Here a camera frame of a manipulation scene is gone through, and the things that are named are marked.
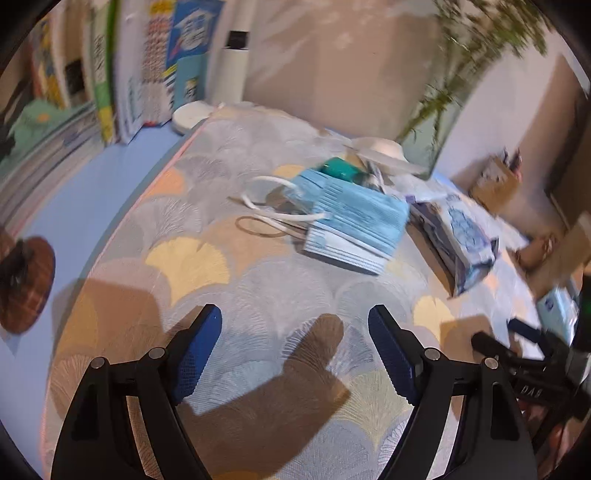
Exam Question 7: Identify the white cylinder device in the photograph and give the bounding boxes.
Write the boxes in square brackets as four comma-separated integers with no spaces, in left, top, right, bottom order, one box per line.
[210,0,252,106]

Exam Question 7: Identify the brown rubber band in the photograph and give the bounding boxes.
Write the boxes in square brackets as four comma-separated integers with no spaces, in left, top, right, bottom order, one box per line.
[235,215,290,239]

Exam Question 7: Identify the fan patterned table mat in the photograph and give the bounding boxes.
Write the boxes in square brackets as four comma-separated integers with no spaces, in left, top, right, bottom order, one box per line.
[41,102,546,480]

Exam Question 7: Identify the white round disc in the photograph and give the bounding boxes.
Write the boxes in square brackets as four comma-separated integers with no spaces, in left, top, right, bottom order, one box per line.
[172,102,219,136]

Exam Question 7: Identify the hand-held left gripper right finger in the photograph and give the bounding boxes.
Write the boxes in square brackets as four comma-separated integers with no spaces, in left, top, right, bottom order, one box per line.
[368,305,539,480]

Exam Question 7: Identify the cardboard pen box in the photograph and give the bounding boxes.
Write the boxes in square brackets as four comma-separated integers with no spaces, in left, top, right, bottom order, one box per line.
[468,154,522,217]

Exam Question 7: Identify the blue patterned tissue packet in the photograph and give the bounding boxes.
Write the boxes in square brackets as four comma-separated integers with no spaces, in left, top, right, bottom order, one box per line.
[410,193,501,297]

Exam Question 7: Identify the round brown wooden base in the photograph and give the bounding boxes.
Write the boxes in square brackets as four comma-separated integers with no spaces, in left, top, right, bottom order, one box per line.
[0,235,57,335]

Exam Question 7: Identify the stack of blue face masks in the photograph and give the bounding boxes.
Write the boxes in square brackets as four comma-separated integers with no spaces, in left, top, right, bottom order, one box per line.
[241,167,411,276]

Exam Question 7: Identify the small brown wooden ornament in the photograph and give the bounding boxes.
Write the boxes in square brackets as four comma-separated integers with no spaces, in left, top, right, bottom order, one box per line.
[514,234,558,273]

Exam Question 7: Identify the teal bottle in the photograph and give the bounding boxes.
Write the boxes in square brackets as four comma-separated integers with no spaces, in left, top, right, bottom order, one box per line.
[322,156,371,184]

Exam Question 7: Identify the dark monitor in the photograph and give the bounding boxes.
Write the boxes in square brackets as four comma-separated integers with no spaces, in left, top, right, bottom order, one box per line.
[544,85,591,227]

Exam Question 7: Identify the stack of flat magazines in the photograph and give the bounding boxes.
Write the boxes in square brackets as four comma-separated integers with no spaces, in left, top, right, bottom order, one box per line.
[0,99,105,232]

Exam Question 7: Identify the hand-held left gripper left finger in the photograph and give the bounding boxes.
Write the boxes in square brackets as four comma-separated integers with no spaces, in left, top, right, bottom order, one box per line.
[50,304,223,480]

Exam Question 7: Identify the green flower stems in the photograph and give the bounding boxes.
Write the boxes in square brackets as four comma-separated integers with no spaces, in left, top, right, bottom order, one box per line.
[406,0,550,139]

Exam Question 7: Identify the glass vase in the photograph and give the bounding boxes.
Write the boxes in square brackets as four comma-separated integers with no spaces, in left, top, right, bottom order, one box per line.
[396,83,465,181]

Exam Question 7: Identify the row of upright books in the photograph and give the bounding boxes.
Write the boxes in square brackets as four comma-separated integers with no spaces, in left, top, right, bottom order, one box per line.
[25,0,225,146]

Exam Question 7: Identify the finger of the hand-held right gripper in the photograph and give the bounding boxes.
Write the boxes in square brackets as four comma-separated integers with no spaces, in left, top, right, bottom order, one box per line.
[471,331,527,370]
[507,318,561,354]

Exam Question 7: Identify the wooden board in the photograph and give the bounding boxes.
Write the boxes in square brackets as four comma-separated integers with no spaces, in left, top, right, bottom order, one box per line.
[529,216,591,298]

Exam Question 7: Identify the light blue wipes pack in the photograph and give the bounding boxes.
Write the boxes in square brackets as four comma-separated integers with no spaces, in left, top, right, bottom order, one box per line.
[536,287,580,343]

